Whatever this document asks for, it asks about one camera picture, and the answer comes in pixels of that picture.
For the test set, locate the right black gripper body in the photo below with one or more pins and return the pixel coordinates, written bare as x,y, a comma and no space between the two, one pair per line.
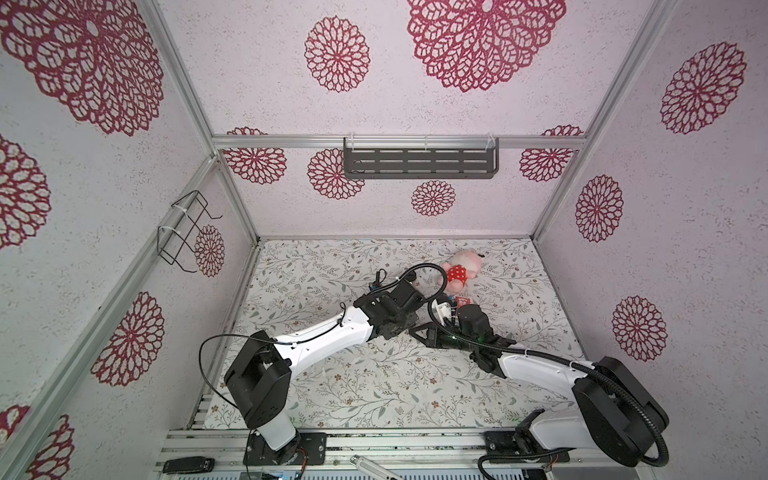
442,339

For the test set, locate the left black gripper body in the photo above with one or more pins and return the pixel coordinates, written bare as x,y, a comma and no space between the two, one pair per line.
403,323

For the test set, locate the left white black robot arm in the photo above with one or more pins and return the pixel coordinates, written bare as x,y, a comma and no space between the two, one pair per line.
259,378

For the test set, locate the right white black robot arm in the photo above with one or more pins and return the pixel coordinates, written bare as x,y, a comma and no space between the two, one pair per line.
611,410

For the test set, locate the red playing card box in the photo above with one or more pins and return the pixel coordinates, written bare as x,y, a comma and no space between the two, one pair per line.
462,301

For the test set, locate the pink plush toy red dress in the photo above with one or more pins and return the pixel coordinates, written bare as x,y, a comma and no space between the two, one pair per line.
463,266

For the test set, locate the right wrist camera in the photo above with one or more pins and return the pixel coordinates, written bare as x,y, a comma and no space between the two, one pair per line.
444,308

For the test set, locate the grey metal wall shelf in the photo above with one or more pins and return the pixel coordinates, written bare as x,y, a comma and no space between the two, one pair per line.
420,159

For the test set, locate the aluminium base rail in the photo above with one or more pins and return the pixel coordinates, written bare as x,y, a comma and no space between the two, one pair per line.
419,450

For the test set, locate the black wire wall basket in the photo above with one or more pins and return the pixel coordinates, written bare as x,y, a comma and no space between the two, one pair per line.
193,243

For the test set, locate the black device on rail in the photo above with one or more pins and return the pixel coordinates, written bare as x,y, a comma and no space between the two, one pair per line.
189,465

